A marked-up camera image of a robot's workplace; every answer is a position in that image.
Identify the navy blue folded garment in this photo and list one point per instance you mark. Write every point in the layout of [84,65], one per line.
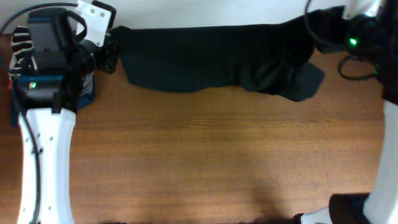
[85,99]

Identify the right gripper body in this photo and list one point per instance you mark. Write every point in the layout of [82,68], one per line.
[362,39]

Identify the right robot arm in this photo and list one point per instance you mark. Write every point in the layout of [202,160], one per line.
[358,153]

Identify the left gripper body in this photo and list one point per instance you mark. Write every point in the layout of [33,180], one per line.
[104,57]

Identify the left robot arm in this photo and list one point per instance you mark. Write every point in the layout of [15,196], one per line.
[70,41]

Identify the grey folded garment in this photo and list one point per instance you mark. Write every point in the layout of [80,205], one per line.
[88,82]

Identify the red folded garment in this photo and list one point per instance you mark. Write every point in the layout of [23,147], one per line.
[10,85]

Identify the black t-shirt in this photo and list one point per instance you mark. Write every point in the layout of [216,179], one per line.
[269,59]

